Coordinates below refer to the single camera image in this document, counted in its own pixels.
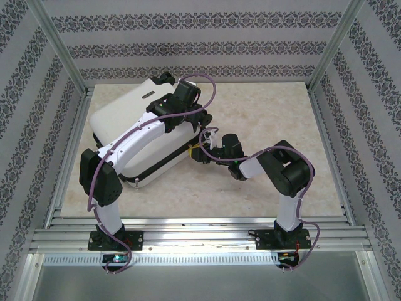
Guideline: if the white hard-shell suitcase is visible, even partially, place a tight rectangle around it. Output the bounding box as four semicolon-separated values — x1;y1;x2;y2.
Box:
89;72;213;189

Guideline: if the small circuit board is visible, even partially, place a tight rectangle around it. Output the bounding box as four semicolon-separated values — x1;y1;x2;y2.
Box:
102;253;130;265
277;251;300;263

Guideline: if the grey metal panel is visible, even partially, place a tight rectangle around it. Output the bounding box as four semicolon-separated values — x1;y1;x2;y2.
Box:
26;252;382;301

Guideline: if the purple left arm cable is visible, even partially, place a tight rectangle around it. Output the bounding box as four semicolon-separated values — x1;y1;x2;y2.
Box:
87;73;217;275

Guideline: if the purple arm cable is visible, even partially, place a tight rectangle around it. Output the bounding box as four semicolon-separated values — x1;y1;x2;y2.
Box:
87;73;217;275
199;126;321;273

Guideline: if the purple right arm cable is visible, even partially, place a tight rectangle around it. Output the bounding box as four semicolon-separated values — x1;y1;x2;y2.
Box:
199;126;321;273

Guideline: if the aluminium mounting rail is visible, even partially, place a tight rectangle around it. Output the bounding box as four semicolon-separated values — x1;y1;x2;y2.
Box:
29;205;372;255

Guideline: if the aluminium side rail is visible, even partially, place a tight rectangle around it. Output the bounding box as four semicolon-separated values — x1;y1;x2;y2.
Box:
43;89;93;226
308;86;357;225

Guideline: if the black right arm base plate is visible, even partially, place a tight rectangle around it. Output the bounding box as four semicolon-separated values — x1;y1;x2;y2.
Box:
255;228;312;251

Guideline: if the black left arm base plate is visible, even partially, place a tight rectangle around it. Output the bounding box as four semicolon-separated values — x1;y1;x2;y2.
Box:
88;230;144;251

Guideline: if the slotted white cable duct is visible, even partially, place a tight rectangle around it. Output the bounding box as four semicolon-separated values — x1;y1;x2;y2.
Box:
42;253;279;265

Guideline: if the aluminium corner post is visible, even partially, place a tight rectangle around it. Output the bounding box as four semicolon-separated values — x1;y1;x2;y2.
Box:
308;0;367;92
26;0;88;93

